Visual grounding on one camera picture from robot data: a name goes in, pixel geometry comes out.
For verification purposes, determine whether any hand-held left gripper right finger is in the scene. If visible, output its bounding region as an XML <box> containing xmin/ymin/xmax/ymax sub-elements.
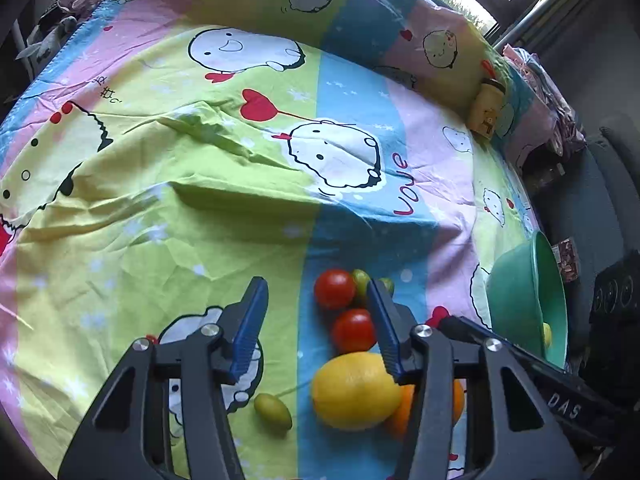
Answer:
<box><xmin>366</xmin><ymin>280</ymin><xmax>583</xmax><ymax>480</ymax></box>

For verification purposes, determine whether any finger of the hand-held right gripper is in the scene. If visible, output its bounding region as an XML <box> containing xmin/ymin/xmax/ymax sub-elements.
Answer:
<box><xmin>437</xmin><ymin>314</ymin><xmax>627</xmax><ymax>447</ymax></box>

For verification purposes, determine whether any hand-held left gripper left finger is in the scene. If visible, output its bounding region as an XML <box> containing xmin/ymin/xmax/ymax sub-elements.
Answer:
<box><xmin>57</xmin><ymin>276</ymin><xmax>271</xmax><ymax>480</ymax></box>

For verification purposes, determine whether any red tomato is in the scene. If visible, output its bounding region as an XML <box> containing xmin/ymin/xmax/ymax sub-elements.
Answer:
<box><xmin>331</xmin><ymin>308</ymin><xmax>377</xmax><ymax>354</ymax></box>
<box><xmin>313</xmin><ymin>268</ymin><xmax>357</xmax><ymax>310</ymax></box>

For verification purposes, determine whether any green plastic bowl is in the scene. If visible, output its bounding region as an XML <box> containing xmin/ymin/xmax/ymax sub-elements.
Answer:
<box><xmin>486</xmin><ymin>230</ymin><xmax>569</xmax><ymax>368</ymax></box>

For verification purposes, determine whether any dark snack packet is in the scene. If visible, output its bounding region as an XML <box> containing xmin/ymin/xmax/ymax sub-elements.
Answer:
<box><xmin>550</xmin><ymin>239</ymin><xmax>578</xmax><ymax>283</ymax></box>

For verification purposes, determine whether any yellow lemon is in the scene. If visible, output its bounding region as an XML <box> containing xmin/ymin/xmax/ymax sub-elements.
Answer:
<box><xmin>311</xmin><ymin>351</ymin><xmax>404</xmax><ymax>432</ymax></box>

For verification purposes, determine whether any orange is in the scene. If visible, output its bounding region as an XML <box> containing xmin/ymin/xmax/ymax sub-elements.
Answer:
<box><xmin>384</xmin><ymin>379</ymin><xmax>466</xmax><ymax>441</ymax></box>

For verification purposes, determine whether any oval green fruit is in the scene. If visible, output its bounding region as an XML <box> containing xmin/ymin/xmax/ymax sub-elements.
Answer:
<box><xmin>253</xmin><ymin>393</ymin><xmax>293</xmax><ymax>431</ymax></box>

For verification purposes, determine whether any grey sofa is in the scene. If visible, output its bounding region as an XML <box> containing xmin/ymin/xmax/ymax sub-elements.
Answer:
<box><xmin>520</xmin><ymin>112</ymin><xmax>640</xmax><ymax>366</ymax></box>

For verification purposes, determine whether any printed cartoon bedsheet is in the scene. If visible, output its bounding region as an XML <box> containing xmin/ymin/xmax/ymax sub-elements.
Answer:
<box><xmin>0</xmin><ymin>0</ymin><xmax>571</xmax><ymax>480</ymax></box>

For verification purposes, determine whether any pink patterned cloth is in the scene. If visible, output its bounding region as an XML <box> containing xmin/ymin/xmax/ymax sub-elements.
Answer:
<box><xmin>502</xmin><ymin>45</ymin><xmax>586</xmax><ymax>156</ymax></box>

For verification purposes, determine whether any yellow cartoon cup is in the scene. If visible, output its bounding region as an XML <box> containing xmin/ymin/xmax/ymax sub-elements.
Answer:
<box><xmin>469</xmin><ymin>60</ymin><xmax>507</xmax><ymax>140</ymax></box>

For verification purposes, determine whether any grey white cloth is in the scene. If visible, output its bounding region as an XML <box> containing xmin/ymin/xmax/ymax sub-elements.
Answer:
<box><xmin>17</xmin><ymin>14</ymin><xmax>81</xmax><ymax>68</ymax></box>

